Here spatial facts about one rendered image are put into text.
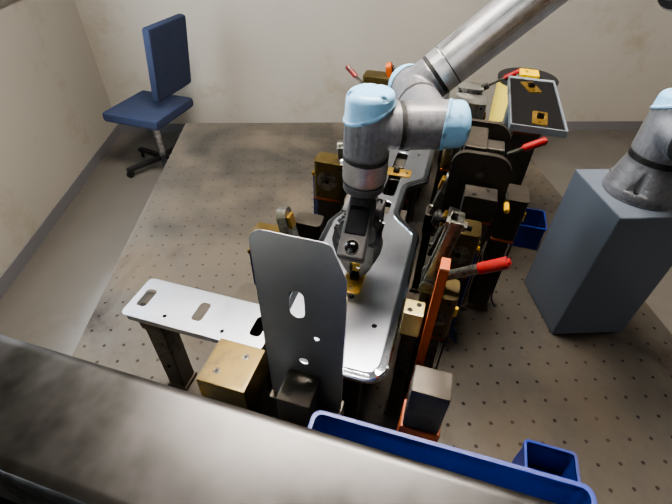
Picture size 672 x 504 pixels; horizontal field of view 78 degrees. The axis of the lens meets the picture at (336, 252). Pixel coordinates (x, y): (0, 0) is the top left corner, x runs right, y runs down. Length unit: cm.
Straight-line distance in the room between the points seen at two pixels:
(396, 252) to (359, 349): 28
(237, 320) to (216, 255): 62
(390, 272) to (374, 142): 34
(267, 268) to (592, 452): 87
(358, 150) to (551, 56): 338
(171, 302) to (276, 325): 35
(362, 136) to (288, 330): 30
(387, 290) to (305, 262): 42
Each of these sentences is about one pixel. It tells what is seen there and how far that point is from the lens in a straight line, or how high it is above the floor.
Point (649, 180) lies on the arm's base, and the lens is 111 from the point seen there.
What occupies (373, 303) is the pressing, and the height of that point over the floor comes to 100.
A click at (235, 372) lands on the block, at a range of 68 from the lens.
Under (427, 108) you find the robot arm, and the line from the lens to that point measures 67.
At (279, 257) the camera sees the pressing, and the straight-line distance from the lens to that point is 47.
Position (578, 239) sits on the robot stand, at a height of 98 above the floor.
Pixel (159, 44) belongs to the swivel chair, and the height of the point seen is 86.
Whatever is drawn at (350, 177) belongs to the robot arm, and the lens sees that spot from 69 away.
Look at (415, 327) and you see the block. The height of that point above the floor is 103.
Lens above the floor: 162
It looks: 42 degrees down
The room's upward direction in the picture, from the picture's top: 1 degrees clockwise
